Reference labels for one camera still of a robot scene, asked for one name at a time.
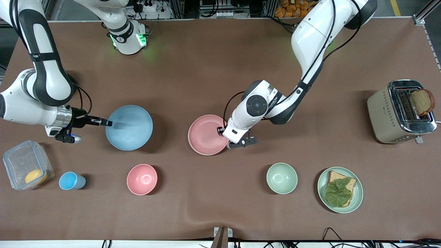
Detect pink plate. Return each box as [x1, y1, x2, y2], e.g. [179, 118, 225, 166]
[188, 114, 230, 156]

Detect blue plate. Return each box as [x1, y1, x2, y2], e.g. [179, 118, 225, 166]
[105, 105, 153, 151]

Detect blue cup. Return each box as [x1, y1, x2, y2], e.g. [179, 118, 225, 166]
[59, 172, 86, 190]

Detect green bowl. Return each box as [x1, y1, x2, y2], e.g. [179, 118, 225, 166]
[266, 163, 298, 195]

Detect brown table cover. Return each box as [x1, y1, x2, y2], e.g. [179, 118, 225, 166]
[0, 19, 441, 241]

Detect pink bowl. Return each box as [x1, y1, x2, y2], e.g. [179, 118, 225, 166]
[126, 164, 158, 196]

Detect clear plastic container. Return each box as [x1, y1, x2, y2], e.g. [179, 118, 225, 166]
[3, 140, 55, 190]

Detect orange round food piece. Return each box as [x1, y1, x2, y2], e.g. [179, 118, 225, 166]
[25, 169, 48, 185]

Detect bread slice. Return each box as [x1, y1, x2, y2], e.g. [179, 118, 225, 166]
[326, 170, 357, 207]

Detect green lettuce leaf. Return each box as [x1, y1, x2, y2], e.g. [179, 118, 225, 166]
[325, 177, 352, 208]

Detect white power strip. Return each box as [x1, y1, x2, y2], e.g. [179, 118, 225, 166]
[136, 0, 158, 13]

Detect orange snack bags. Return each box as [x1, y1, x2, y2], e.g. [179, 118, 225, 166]
[276, 0, 316, 18]

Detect green plate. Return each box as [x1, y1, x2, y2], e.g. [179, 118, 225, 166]
[317, 167, 364, 214]

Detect beige chrome toaster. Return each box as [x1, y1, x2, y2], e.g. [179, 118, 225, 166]
[367, 80, 437, 144]

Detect brown toast slice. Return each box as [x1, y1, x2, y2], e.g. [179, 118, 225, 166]
[410, 89, 435, 117]

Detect metal table clamp bracket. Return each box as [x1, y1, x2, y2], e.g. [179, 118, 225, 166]
[214, 227, 233, 248]

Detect black looped cable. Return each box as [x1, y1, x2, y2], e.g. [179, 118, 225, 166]
[322, 227, 345, 248]

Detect aluminium frame profile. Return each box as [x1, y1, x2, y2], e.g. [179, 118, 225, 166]
[413, 5, 436, 25]

